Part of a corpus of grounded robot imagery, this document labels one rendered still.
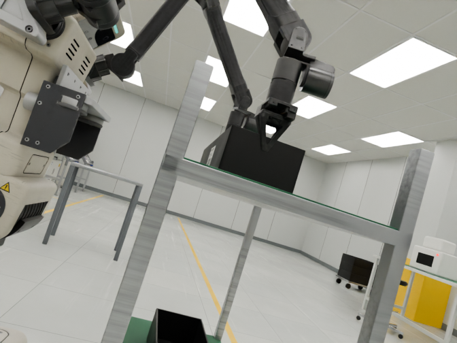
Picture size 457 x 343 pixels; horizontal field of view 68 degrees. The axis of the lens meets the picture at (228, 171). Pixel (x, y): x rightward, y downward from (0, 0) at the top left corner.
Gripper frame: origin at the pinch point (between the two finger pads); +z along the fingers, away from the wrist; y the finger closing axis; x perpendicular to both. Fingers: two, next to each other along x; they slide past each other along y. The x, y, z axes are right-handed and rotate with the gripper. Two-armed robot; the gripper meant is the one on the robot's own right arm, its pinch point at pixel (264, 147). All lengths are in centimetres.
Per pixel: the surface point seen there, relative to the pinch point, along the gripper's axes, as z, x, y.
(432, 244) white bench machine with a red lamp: -11, -330, 316
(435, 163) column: -154, -409, 439
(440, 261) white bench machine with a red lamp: 8, -328, 297
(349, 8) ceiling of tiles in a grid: -197, -97, 221
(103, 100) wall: -161, 259, 930
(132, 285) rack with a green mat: 29.2, 17.8, -17.8
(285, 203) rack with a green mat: 11.1, -1.4, -17.6
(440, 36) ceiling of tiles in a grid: -195, -186, 206
